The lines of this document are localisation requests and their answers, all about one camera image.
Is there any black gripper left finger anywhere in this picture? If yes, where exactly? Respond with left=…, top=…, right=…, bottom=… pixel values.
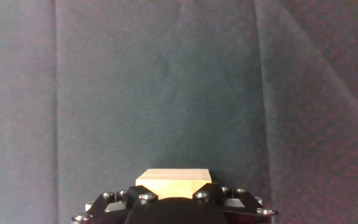
left=71, top=185, right=159, bottom=224

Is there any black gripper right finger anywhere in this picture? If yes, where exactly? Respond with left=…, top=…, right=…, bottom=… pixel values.
left=193, top=182, right=279, bottom=224

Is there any small wooden block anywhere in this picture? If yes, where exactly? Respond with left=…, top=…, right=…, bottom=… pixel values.
left=135, top=168, right=213, bottom=200

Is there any black cloth with blue print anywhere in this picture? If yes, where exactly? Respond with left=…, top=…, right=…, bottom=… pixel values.
left=0, top=0, right=358, bottom=224

